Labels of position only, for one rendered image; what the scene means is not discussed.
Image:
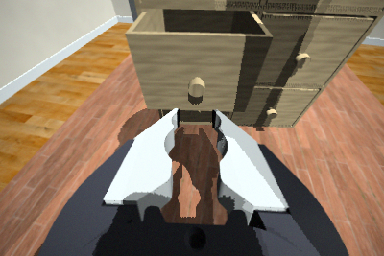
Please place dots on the wooden chest of drawers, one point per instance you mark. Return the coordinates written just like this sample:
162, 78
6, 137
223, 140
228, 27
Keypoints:
258, 10

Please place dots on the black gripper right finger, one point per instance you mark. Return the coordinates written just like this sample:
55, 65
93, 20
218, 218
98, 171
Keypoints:
252, 179

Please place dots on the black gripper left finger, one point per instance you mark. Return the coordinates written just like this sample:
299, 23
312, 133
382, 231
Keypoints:
139, 174

